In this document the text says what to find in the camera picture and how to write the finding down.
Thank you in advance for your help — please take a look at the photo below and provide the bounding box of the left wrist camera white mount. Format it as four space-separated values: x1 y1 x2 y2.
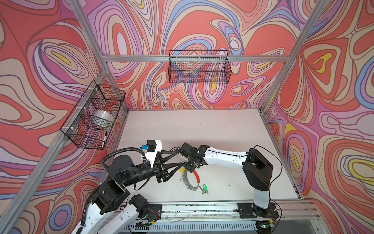
141 139 163 168

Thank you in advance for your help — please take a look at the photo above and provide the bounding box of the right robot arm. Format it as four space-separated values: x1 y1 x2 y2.
176 143 279 219

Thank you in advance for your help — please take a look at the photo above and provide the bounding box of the black wire basket left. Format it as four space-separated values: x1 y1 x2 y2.
60 81 126 150

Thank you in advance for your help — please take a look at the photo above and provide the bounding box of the aluminium cage frame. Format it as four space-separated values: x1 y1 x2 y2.
0 0 331 234

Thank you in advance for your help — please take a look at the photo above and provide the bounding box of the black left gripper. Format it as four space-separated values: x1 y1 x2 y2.
120 151 181 189

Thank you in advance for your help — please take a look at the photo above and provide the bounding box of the green plastic key tag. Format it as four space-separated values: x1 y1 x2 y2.
202 184 208 194

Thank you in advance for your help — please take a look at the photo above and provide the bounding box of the grey tape roll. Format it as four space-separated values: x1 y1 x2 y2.
93 110 115 122

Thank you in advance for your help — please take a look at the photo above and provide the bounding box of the aluminium table edge rail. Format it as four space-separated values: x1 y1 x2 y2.
120 199 327 234

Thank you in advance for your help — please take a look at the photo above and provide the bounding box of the black wire basket back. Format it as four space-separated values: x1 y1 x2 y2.
168 49 232 84

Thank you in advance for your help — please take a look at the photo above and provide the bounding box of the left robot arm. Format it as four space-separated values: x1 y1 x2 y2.
73 145 184 234

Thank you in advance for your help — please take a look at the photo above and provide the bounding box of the metal keyring disc red grip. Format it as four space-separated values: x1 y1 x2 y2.
180 169 200 192

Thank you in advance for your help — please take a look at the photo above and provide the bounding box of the black wire basket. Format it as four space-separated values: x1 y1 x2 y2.
60 81 126 150
168 49 232 84

